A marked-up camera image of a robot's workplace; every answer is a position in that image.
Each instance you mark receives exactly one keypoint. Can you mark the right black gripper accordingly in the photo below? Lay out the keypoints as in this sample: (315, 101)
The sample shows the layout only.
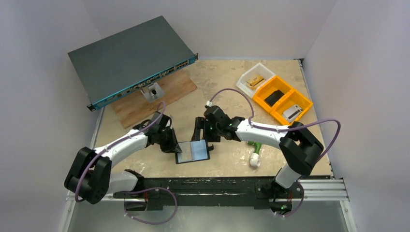
(205, 128)

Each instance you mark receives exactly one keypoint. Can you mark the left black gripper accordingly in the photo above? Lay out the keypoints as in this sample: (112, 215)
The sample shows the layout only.
(173, 146)

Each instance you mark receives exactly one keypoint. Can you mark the black leather card holder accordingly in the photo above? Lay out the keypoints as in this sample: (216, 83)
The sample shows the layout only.
(193, 151)

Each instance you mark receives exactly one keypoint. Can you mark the gold striped card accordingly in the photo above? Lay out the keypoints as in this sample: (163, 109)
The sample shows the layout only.
(255, 77)

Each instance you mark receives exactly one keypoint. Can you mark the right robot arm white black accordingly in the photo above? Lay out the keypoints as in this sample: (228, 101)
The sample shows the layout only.
(300, 148)

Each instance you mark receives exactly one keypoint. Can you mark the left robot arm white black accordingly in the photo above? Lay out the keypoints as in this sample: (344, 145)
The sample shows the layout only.
(90, 177)

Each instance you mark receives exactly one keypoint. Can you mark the gold card in white bin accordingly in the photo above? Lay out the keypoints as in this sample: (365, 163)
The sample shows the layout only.
(253, 84)

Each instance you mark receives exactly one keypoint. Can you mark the black card in yellow bin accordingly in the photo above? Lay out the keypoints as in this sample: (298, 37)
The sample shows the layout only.
(274, 97)

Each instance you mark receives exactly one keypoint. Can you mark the silver card in yellow bin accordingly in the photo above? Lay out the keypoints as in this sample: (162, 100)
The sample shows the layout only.
(292, 113)

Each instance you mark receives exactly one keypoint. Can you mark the wooden board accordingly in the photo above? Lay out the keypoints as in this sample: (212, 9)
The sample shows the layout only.
(142, 103)

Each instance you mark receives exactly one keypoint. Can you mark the white plastic bin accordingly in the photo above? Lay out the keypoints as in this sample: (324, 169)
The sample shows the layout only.
(259, 69)

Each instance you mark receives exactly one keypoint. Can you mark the green white pipe fitting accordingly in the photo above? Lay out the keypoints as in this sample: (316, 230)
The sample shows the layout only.
(254, 159)

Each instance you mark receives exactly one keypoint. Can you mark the yellow plastic bin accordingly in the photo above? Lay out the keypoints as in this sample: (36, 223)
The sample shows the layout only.
(291, 96)

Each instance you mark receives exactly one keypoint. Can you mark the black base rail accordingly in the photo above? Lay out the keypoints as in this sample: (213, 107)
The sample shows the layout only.
(274, 205)

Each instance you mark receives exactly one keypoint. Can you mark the small metal bracket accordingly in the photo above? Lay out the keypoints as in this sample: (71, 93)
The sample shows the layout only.
(152, 92)

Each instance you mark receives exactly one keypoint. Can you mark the grey blue network switch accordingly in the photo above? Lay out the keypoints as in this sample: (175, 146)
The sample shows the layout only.
(123, 63)

